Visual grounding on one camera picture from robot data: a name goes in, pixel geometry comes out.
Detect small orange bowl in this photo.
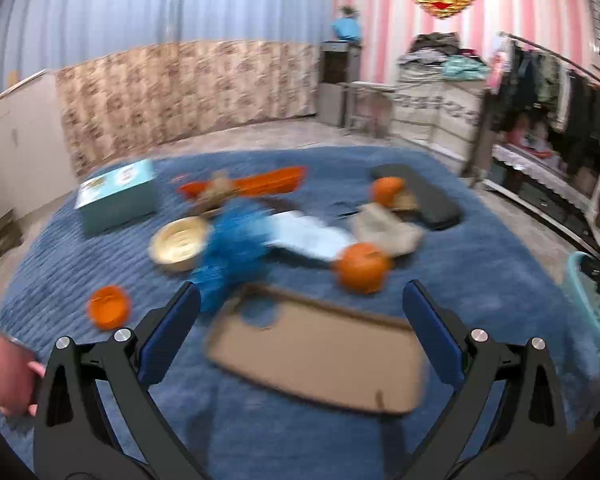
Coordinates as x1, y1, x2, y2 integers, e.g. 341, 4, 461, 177
87, 285, 132, 331

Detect white cabinet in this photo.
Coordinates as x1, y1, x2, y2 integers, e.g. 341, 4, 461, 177
0, 69, 78, 246

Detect low dark cabinet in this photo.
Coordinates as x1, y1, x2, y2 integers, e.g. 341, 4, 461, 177
482, 160, 591, 241

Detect brown orange crumpled wrapper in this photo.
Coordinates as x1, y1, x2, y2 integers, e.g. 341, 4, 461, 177
192, 172, 238, 213

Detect clothes rack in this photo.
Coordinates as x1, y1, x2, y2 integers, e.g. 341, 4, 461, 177
497, 32, 600, 96

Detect white lace cloth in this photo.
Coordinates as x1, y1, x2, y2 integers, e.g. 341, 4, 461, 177
491, 144, 596, 216

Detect folding chair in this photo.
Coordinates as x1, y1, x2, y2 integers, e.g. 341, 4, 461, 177
342, 80, 396, 136

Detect blue floral curtain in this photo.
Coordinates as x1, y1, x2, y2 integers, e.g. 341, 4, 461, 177
0, 0, 338, 176

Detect blue knitted blanket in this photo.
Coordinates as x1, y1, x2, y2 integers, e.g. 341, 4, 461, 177
0, 146, 600, 480

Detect black phone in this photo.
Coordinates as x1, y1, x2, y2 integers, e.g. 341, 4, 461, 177
370, 163, 463, 231

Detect pile of clothes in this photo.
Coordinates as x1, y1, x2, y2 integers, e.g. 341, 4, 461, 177
397, 32, 491, 81

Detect light blue cloth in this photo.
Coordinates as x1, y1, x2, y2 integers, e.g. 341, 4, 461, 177
265, 210, 358, 263

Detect beige tissue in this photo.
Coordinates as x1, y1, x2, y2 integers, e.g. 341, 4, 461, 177
352, 203, 426, 257

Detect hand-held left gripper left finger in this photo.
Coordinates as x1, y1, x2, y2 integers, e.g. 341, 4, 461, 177
32, 281, 211, 480

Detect teal plastic basket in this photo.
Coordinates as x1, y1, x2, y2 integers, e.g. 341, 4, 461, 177
564, 251, 600, 376

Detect person's left hand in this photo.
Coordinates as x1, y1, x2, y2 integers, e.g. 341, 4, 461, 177
0, 321, 47, 417

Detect orange peel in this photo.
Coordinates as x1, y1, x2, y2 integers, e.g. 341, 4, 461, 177
336, 242, 393, 295
371, 176, 406, 208

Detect yellow bowl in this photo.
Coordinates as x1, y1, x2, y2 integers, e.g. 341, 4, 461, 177
148, 216, 215, 273

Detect brown paper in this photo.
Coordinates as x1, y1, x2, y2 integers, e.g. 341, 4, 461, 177
392, 190, 421, 213

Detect blue fluffy duster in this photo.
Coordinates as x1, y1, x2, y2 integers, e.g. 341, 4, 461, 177
190, 199, 281, 313

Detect teal cardboard box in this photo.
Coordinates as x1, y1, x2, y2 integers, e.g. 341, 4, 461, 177
74, 158, 159, 237

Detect water dispenser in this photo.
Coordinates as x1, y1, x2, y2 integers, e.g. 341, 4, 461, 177
316, 40, 363, 128

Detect patterned covered cabinet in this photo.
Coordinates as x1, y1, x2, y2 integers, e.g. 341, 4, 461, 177
390, 62, 491, 161

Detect hanging clothes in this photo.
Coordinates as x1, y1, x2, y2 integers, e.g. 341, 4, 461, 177
490, 40, 600, 161

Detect long orange tray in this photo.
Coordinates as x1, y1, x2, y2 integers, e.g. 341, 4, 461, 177
177, 166, 308, 200

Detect teal cloth ornament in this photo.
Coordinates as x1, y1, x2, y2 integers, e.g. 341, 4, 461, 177
330, 5, 363, 43

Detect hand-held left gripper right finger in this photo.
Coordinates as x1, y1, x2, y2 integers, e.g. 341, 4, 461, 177
387, 280, 571, 480

